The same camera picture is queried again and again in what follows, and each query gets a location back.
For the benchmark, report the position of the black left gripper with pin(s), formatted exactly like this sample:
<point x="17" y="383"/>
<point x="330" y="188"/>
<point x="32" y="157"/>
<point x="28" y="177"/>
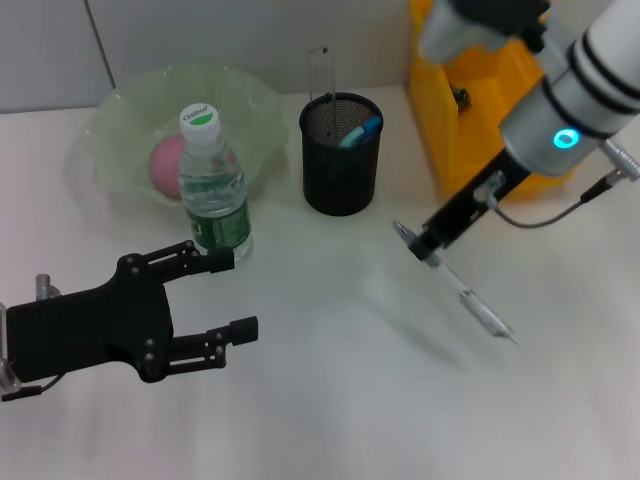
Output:
<point x="90" y="325"/>

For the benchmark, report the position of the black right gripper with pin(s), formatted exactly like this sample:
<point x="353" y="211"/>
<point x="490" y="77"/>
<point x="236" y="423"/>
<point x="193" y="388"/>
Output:
<point x="475" y="200"/>

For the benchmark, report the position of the grey clear pen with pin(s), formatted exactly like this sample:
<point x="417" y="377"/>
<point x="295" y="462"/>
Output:
<point x="480" y="310"/>

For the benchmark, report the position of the clear green-label water bottle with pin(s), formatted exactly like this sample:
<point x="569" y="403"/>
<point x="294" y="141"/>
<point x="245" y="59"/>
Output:
<point x="210" y="175"/>

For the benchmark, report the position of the blue capped scissors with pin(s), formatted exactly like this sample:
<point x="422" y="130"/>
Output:
<point x="360" y="131"/>

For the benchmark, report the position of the pink toy peach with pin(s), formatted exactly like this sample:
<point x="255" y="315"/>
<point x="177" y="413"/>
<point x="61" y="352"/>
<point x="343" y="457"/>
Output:
<point x="162" y="170"/>

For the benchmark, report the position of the green plastic scrap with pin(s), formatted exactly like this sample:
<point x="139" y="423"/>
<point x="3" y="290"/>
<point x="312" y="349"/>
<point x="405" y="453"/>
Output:
<point x="462" y="97"/>

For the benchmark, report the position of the transparent plastic ruler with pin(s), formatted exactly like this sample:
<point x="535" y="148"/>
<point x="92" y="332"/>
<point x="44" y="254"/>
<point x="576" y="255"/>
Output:
<point x="320" y="75"/>

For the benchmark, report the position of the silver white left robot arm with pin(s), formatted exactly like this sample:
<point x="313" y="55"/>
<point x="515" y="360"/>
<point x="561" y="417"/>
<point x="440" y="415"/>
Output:
<point x="10" y="350"/>

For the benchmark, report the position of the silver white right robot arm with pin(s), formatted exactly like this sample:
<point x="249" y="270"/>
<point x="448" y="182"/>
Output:
<point x="575" y="75"/>

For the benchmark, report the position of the black mesh pen holder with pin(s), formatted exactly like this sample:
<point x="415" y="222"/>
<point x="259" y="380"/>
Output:
<point x="340" y="190"/>

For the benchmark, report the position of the green glass fruit plate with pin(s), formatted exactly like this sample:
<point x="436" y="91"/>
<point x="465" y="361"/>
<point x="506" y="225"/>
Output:
<point x="125" y="115"/>

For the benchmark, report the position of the yellow plastic bin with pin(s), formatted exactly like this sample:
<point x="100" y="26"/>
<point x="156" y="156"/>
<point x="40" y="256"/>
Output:
<point x="475" y="145"/>

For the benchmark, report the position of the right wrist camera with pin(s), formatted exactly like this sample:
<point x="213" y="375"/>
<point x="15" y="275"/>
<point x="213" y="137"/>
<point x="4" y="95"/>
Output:
<point x="440" y="30"/>

